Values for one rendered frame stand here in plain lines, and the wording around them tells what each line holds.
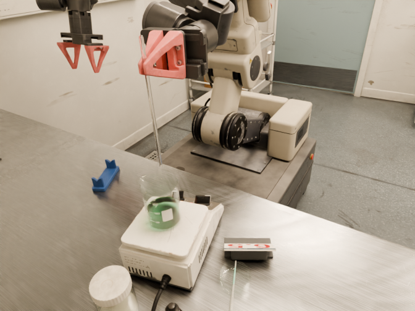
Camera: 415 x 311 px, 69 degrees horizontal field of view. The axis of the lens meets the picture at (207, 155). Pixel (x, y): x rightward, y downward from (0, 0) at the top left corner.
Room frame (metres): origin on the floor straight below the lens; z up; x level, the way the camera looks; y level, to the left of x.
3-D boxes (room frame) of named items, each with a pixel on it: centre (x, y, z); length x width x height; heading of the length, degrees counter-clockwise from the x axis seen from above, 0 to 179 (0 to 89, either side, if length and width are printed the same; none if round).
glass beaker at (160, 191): (0.39, 0.08, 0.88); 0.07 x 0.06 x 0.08; 63
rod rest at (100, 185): (0.64, 0.27, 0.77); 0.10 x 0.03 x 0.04; 171
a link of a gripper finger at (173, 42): (0.44, 0.07, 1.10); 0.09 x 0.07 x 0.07; 156
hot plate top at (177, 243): (0.38, 0.08, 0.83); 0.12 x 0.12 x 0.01; 70
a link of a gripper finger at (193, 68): (0.43, 0.05, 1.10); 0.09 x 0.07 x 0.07; 156
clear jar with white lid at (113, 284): (0.28, 0.15, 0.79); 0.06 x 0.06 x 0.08
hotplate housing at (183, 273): (0.41, 0.07, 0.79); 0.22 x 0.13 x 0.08; 160
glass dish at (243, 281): (0.32, -0.03, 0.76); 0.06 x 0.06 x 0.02
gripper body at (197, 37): (0.50, 0.03, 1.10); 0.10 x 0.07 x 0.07; 66
